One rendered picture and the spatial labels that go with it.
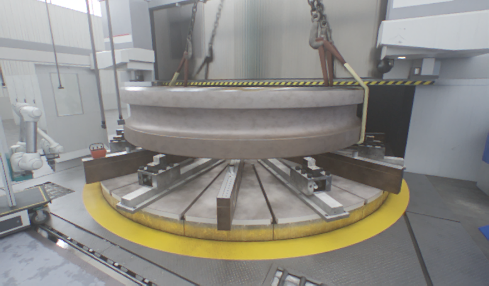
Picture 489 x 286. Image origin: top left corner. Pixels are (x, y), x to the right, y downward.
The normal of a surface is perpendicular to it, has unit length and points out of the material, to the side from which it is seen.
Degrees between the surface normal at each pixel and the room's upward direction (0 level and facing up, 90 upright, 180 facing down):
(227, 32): 90
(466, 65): 90
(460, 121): 90
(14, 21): 90
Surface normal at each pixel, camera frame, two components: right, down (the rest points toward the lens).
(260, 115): 0.11, 0.21
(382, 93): -0.45, 0.19
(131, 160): 0.65, 0.16
